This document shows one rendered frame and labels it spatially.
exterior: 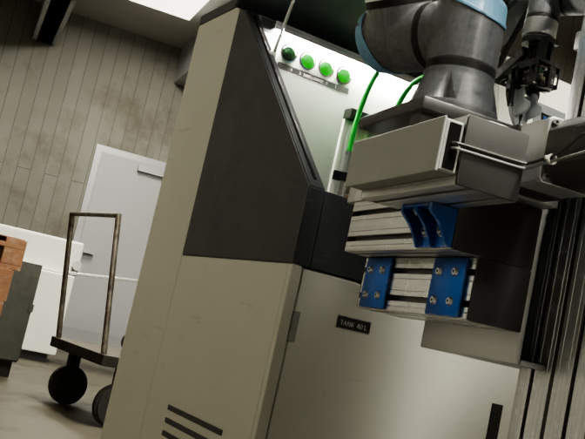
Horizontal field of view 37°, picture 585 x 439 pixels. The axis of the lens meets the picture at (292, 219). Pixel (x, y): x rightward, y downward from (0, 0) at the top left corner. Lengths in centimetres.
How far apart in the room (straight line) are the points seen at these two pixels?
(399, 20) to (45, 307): 624
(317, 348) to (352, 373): 10
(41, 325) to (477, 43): 638
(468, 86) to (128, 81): 849
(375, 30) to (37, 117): 817
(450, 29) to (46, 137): 829
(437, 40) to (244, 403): 81
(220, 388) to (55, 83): 793
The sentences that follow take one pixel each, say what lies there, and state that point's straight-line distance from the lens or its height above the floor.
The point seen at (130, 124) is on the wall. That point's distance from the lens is 972.
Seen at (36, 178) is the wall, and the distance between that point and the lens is 952.
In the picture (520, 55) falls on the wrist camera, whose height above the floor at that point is 138.
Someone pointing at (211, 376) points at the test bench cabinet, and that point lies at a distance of 197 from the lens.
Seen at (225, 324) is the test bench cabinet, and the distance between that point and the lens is 195.
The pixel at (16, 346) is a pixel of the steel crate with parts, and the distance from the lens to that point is 591.
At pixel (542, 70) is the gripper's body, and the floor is 134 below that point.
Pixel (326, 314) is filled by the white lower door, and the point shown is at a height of 71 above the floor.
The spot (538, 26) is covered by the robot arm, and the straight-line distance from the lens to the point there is 209.
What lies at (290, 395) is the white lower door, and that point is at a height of 54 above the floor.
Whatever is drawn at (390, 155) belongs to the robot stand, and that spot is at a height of 91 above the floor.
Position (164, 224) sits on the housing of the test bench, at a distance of 244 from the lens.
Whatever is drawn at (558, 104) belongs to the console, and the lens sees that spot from 271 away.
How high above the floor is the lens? 65
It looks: 7 degrees up
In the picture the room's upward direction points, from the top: 12 degrees clockwise
